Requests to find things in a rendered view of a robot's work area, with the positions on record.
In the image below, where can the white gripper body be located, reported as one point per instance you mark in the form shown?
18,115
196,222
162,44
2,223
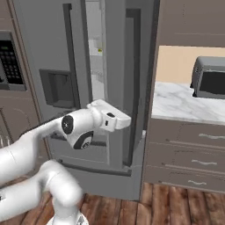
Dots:
118,116

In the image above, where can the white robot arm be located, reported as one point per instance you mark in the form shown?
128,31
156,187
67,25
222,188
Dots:
44,178

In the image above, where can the plain grey fridge door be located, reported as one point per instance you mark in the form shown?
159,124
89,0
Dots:
115,58

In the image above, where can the grey fridge freezer drawer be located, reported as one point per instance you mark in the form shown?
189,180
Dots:
102,184

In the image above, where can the grey steel fridge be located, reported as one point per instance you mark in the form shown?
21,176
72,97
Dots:
95,29

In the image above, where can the grey fridge door with dispenser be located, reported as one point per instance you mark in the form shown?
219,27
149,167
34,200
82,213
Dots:
44,38

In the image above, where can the brown drawer front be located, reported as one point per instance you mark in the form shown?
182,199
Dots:
172,158
175,132
170,179

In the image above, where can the grey toaster oven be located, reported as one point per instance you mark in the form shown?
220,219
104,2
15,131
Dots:
209,77

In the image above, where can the black and grey microwave oven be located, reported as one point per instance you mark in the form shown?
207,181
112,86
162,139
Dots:
10,61

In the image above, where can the brown wall cupboard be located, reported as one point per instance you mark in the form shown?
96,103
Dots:
193,20

